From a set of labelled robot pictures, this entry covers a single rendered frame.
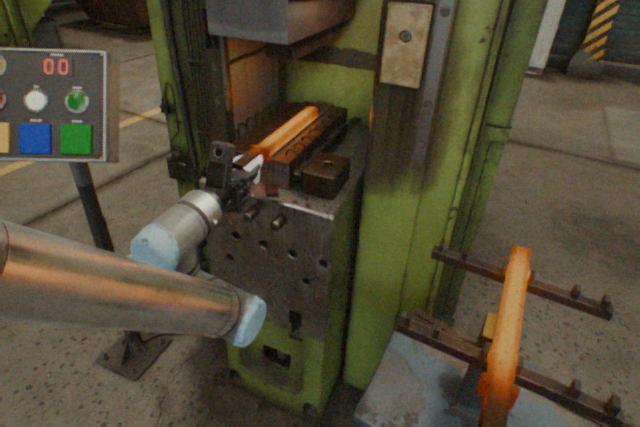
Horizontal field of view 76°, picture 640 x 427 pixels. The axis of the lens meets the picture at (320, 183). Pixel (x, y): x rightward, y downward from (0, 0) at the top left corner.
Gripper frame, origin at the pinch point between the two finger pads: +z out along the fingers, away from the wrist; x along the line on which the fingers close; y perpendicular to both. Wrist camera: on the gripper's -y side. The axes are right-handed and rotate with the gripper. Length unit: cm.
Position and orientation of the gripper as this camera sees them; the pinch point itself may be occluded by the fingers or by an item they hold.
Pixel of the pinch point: (255, 154)
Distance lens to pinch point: 99.7
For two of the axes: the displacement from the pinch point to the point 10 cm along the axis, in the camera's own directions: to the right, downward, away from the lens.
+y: -0.2, 8.3, 5.5
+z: 3.9, -5.0, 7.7
